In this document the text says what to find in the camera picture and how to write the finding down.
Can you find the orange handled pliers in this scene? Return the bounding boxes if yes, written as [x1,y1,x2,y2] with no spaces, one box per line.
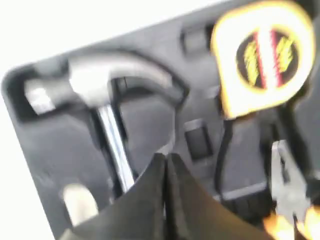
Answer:
[262,140,320,240]

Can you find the black plastic tool case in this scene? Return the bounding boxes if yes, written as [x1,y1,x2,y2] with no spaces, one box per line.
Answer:
[1,0,320,240]

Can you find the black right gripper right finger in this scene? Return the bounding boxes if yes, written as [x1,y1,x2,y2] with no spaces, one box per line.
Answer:
[166,153,272,240]

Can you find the steel claw hammer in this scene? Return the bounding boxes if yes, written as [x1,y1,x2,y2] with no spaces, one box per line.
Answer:
[23,51,189,192]

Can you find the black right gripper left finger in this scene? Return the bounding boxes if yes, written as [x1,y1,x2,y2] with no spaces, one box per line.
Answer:
[60,152,166,240]

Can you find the yellow measuring tape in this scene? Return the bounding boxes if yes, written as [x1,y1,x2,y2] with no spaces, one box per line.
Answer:
[210,0,316,119]

